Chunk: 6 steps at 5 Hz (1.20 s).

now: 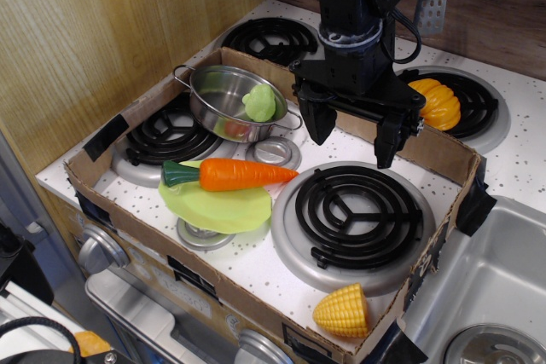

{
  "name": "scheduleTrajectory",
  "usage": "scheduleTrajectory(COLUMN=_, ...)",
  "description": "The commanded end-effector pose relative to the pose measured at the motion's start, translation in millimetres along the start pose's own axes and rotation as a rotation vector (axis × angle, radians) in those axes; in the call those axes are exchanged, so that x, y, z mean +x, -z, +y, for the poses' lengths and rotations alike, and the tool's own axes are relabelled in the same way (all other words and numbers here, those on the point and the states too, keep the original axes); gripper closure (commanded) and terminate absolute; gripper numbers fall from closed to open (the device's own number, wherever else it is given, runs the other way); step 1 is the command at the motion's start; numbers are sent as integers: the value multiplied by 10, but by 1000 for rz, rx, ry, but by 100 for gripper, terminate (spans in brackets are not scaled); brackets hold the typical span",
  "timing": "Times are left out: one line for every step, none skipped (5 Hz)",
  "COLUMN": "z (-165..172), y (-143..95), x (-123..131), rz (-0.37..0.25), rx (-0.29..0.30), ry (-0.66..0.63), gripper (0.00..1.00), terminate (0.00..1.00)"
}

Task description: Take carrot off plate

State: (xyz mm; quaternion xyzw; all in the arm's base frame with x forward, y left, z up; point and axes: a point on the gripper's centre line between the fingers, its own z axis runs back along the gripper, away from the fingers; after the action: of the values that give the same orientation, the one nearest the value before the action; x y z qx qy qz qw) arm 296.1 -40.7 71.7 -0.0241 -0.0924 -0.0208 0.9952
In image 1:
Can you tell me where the silver oven knob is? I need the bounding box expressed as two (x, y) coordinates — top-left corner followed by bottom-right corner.
(78, 224), (130, 274)
(234, 329), (293, 364)

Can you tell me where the orange toy pumpkin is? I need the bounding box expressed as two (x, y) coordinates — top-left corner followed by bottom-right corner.
(409, 78), (462, 131)

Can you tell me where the hanging metal spatula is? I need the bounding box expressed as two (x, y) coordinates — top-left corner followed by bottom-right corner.
(414, 0), (448, 38)

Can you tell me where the orange toy carrot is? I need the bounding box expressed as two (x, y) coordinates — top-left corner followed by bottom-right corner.
(162, 158), (299, 192)

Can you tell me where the black device at left edge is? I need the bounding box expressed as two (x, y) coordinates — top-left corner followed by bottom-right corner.
(1, 223), (55, 305)

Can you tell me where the right silver oven knob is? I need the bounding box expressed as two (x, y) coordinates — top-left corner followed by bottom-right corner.
(234, 329), (293, 364)

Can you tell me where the left silver oven knob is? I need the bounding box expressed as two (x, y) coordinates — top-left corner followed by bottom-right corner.
(78, 224), (130, 274)

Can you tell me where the front right black burner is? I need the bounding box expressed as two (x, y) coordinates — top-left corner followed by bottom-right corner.
(271, 161), (436, 297)

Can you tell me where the light green plastic plate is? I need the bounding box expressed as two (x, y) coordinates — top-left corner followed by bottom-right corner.
(158, 160), (272, 234)

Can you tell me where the front left black burner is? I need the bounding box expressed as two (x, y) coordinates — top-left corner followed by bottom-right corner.
(112, 93), (237, 188)

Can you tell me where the small steel pot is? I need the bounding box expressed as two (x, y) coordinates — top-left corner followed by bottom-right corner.
(173, 65), (303, 143)

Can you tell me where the yellow toy corn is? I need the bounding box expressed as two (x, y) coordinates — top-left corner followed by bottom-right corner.
(312, 283), (369, 338)

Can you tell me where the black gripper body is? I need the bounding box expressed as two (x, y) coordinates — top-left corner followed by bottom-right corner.
(289, 38), (425, 136)

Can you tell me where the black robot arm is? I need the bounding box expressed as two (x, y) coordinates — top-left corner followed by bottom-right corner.
(289, 0), (426, 169)

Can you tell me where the silver oven door handle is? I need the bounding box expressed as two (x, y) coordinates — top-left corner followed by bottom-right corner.
(85, 270), (237, 363)

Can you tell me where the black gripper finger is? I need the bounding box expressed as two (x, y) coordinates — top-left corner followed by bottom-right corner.
(374, 113), (410, 169)
(297, 91), (337, 145)

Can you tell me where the back right black burner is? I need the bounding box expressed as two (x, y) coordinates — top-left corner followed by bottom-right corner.
(397, 66), (511, 155)

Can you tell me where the orange object bottom left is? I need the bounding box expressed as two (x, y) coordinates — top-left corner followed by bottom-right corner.
(74, 331), (112, 357)

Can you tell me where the silver disc under plate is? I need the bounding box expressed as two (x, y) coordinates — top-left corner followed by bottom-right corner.
(177, 219), (235, 251)

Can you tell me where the back left black burner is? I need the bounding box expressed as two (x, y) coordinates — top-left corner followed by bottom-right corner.
(217, 17), (319, 67)

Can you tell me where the black cable loop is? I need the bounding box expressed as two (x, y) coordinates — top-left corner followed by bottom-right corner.
(0, 315), (83, 364)

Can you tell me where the stainless steel sink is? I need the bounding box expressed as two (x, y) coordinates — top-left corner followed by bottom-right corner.
(404, 197), (545, 363)

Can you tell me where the green toy vegetable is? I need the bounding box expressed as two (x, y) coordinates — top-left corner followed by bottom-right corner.
(242, 84), (276, 123)

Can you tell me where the silver disc behind plate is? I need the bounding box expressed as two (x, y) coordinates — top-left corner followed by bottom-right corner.
(245, 136), (302, 170)

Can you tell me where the black burner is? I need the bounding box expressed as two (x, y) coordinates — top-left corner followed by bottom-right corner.
(112, 93), (237, 188)
(217, 17), (319, 67)
(397, 66), (511, 155)
(271, 161), (436, 297)

